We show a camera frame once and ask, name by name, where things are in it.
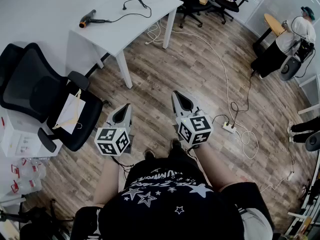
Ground right hand-held gripper cable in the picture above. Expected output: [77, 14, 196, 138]
[184, 145, 201, 160]

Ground hand-held gripper cable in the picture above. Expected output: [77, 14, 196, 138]
[112, 156, 136, 175]
[184, 145, 201, 160]

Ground long black cable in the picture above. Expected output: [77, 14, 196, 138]
[230, 70, 256, 130]

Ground left hand-held gripper cable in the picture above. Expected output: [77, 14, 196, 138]
[112, 156, 136, 175]

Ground short black cable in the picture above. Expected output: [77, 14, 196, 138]
[211, 113, 230, 125]

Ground white storage box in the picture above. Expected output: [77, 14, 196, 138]
[0, 108, 63, 159]

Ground person's left forearm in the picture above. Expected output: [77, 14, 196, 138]
[92, 156, 120, 207]

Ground white extension cord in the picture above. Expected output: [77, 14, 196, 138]
[259, 158, 296, 194]

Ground white paper sheets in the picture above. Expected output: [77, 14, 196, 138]
[53, 92, 86, 135]

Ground white table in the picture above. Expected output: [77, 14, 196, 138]
[66, 0, 185, 90]

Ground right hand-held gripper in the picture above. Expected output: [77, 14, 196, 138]
[171, 90, 214, 147]

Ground yellow oval table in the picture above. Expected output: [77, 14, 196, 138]
[252, 13, 286, 57]

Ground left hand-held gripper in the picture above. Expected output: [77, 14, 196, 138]
[94, 103, 133, 157]

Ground white desk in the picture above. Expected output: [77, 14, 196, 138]
[297, 73, 320, 116]

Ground long white cable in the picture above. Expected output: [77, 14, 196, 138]
[144, 18, 260, 160]

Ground small white extension socket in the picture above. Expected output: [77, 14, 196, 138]
[222, 120, 237, 134]

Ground wooden clothes hanger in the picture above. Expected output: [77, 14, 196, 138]
[51, 88, 85, 130]

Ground black orange hair dryer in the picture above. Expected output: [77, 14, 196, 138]
[78, 0, 153, 29]

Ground person's right black shoe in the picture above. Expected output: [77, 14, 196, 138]
[171, 138, 183, 151]

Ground clear box with red clips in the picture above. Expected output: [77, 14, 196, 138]
[11, 178, 43, 195]
[11, 158, 47, 180]

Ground person's right forearm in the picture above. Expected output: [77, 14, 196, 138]
[194, 141, 242, 193]

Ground person's black star-print shirt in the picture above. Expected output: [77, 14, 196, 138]
[71, 156, 275, 240]

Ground black tripod stand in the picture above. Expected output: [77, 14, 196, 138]
[0, 198, 73, 240]

